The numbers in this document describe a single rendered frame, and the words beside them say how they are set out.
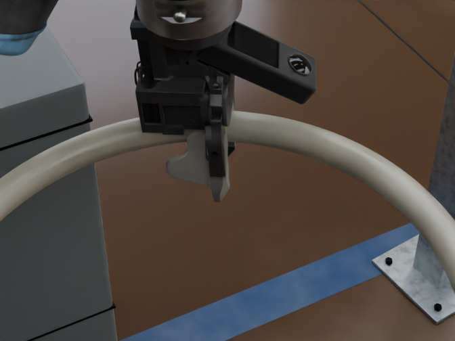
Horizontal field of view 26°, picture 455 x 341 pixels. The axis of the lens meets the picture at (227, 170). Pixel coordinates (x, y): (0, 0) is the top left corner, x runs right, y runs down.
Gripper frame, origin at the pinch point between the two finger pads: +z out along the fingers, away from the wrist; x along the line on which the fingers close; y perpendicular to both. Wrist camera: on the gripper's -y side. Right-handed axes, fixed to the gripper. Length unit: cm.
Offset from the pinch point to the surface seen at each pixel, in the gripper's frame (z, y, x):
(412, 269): 95, -28, -60
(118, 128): -7.9, 9.7, 2.3
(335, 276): 95, -12, -58
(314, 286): 94, -7, -54
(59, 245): 30.0, 25.8, -12.6
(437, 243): -6.9, -19.6, 13.8
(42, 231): 26.0, 27.2, -11.8
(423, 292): 94, -30, -54
